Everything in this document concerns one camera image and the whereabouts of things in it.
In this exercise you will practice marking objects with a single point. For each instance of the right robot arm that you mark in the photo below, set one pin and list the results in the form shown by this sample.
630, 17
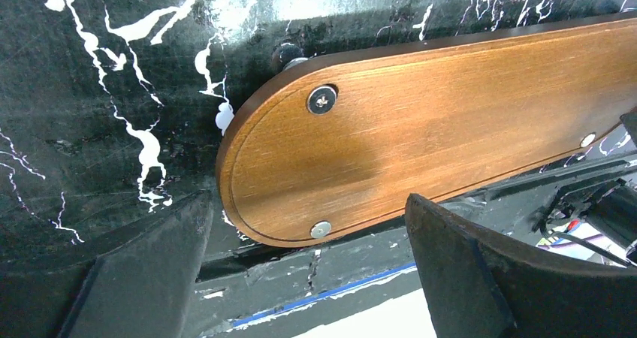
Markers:
592, 215

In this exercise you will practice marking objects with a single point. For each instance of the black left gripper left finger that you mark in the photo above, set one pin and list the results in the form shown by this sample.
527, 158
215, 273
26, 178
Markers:
135, 281

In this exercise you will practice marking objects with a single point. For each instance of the oval wooden tray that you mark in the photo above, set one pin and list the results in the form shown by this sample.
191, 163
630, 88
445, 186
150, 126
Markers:
337, 143

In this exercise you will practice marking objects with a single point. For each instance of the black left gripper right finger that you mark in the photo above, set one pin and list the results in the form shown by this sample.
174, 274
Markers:
480, 283

